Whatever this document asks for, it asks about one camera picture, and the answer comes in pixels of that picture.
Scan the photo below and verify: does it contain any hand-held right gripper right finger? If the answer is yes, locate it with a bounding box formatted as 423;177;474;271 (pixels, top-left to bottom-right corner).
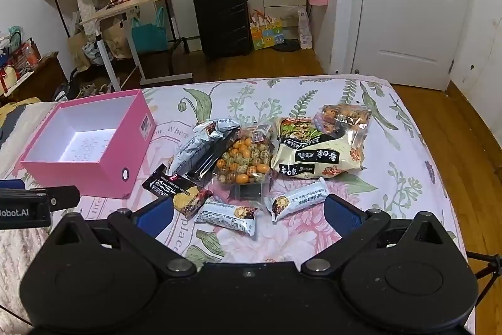
300;195;448;277

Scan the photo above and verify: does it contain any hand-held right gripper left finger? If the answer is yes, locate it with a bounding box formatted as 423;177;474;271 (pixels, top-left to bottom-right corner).
51;196;197;278

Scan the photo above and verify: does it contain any pink cardboard box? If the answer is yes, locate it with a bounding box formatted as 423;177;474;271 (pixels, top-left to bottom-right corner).
19;89;156;200

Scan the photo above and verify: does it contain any clear bag of coated peanuts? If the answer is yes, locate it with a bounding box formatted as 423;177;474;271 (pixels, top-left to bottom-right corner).
213;124;274;190

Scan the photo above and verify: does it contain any clear bag of wrapped snacks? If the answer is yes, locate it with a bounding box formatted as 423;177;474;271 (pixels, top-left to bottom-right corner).
313;103;372;164

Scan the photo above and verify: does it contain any black cookie packet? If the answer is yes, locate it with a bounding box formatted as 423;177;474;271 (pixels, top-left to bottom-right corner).
141;165;213;219

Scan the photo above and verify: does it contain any white snack bar packet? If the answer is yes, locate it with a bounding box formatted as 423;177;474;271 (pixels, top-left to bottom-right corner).
194;197;260;238
264;177;331;223

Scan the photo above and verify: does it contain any large cream noodle bag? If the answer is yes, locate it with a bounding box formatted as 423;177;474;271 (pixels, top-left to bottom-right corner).
272;117;366;178

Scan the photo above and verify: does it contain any black clear snack packet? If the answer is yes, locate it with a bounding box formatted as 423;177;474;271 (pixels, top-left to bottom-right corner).
185;128;242;186

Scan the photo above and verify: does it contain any grey white snack packet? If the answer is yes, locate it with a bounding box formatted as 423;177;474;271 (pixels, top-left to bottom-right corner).
170;118;241;174

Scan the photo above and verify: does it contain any floral bed sheet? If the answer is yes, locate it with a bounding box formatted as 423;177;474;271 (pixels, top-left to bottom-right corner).
0;74;469;324

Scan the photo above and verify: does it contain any wooden nightstand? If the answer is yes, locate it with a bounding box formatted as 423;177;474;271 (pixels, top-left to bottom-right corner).
0;51;70;105

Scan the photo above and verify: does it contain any brown paper bag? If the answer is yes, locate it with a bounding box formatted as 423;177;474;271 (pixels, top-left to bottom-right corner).
68;30;93;72
102;18;134;60

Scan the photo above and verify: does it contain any black tripod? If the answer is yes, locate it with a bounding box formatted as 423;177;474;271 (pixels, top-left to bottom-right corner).
466;251;502;305

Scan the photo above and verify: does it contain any teal shopping bag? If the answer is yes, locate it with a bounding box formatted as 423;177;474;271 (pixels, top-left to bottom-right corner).
131;7;169;54

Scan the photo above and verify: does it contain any white plastic bag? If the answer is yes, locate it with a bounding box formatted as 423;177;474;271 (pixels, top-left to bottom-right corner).
296;6;315;50

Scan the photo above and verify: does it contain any colourful gift bag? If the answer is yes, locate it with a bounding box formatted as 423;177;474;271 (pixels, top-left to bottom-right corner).
250;8;285;51

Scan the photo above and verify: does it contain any wooden overbed table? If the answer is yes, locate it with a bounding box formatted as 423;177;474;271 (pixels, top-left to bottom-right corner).
79;0;205;91

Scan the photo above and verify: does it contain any black suitcase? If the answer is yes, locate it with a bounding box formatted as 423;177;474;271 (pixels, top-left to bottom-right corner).
193;0;253;59

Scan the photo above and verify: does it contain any white door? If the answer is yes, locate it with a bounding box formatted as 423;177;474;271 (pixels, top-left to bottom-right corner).
350;0;478;91

